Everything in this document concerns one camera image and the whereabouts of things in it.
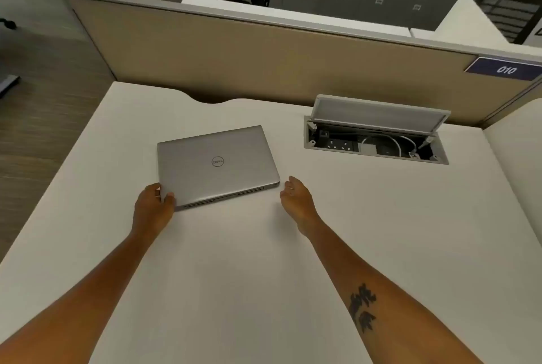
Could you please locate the person's right hand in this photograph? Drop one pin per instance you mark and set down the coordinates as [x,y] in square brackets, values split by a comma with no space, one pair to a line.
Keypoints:
[299,203]

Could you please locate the person's left hand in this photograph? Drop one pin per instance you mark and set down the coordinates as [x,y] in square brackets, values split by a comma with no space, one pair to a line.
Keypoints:
[150,209]

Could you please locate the person's left thumb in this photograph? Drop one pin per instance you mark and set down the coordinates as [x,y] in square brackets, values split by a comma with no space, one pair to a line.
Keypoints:
[168,199]

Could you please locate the person's right thumb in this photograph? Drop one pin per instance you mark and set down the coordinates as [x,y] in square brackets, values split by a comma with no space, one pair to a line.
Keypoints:
[283,198]

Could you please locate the silver laptop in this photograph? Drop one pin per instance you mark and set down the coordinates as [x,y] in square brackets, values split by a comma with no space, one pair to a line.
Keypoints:
[216,164]

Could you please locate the person's left forearm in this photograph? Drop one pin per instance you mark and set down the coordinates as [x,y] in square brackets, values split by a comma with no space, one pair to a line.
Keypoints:
[72,296]

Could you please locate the person's right forearm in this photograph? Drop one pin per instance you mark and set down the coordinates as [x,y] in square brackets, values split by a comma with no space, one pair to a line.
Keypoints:
[381,291]

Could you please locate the white power adapter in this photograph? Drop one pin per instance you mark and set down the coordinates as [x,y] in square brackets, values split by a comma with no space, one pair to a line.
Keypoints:
[367,148]

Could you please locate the grey desk power socket box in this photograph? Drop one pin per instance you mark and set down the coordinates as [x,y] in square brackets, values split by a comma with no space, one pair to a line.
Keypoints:
[372,145]

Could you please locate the grey socket box lid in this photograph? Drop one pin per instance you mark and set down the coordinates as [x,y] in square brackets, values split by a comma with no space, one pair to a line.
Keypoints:
[377,114]

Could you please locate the beige desk partition panel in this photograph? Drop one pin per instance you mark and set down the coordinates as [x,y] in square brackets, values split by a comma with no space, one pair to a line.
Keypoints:
[271,63]

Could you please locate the black chair base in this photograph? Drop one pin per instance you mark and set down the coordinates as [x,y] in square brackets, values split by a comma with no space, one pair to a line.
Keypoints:
[8,23]

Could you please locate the dark blue desk label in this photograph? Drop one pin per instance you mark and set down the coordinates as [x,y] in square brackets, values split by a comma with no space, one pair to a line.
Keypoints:
[501,68]

